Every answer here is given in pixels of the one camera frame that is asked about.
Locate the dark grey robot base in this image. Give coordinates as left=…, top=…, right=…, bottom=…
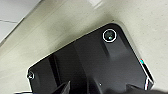
left=26, top=22, right=156, bottom=94

